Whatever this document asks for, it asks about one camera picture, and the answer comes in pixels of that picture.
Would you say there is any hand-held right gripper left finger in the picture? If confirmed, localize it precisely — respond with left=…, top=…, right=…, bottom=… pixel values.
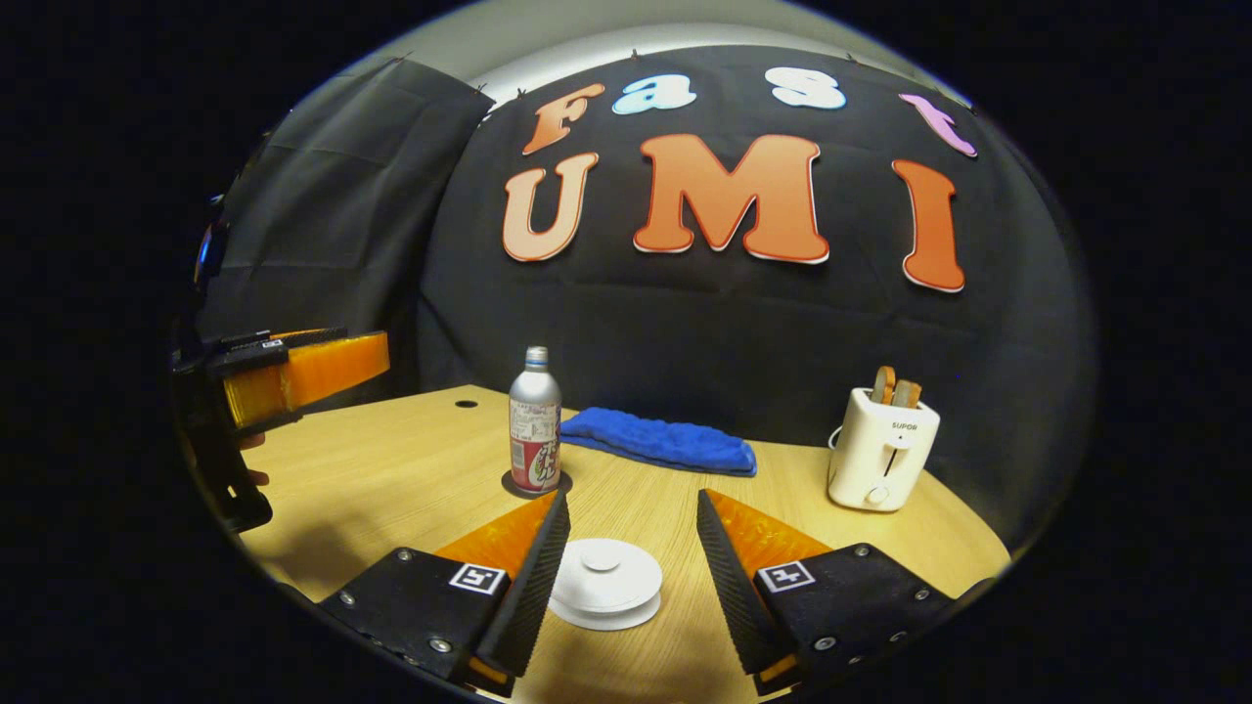
left=321, top=489, right=571, bottom=697

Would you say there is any white saucer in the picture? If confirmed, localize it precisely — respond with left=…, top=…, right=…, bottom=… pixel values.
left=548, top=587, right=663, bottom=632

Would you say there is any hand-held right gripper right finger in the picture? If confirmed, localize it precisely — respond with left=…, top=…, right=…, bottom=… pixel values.
left=696, top=489, right=994, bottom=697

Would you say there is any dark round coaster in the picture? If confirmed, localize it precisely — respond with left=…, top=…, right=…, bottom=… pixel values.
left=501, top=469, right=574, bottom=500

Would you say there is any white teacup lid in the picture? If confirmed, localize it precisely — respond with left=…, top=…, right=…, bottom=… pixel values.
left=554, top=538, right=663, bottom=615

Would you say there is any silver water bottle red label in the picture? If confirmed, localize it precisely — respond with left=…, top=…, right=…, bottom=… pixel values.
left=509, top=346, right=563, bottom=494

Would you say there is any white toaster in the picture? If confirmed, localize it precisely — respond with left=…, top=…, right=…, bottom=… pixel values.
left=827, top=387, right=942, bottom=512

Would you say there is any blue folded towel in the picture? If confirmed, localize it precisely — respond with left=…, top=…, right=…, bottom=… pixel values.
left=559, top=407, right=758, bottom=478

